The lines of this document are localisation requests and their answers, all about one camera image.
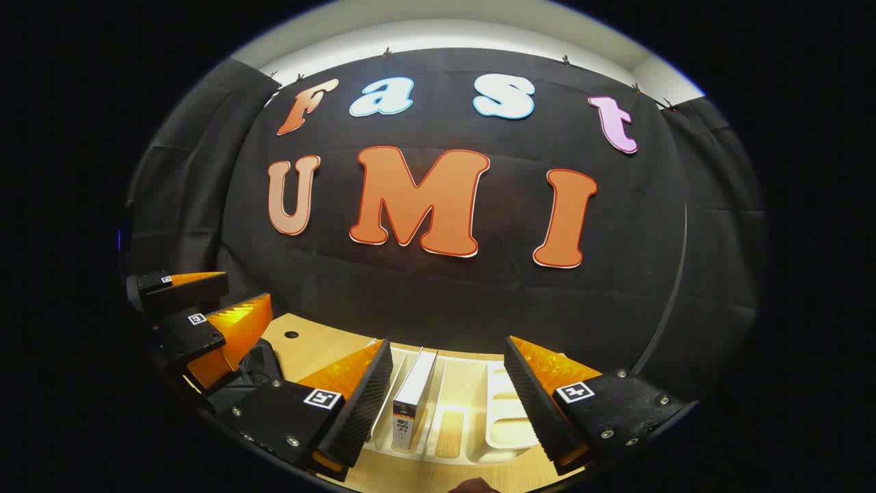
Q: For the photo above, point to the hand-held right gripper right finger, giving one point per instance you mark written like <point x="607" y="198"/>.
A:
<point x="537" y="411"/>

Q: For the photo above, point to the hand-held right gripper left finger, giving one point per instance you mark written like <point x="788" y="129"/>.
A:
<point x="366" y="404"/>

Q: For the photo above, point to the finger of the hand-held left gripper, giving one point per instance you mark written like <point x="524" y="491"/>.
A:
<point x="185" y="339"/>
<point x="181" y="293"/>

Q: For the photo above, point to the white bookshelf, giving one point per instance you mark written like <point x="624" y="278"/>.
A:
<point x="472" y="404"/>

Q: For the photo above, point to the black schoolbag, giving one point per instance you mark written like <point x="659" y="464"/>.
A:
<point x="256" y="366"/>

